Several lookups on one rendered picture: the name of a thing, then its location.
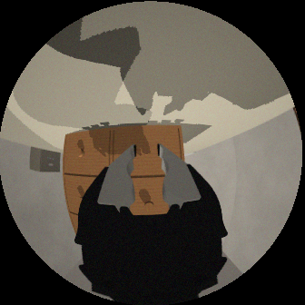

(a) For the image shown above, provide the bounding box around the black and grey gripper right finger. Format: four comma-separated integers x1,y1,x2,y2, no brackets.
157,143,228,238

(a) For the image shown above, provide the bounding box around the brown wooden chest of drawers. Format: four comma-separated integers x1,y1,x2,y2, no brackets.
63,125,184,235

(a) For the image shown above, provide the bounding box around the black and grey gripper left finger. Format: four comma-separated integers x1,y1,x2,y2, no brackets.
74,144,136,245

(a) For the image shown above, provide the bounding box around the brown wooden drawer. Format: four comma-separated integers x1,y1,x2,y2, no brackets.
71,215,78,232
64,131,111,175
64,177,94,214
130,180,169,215
113,128,181,176

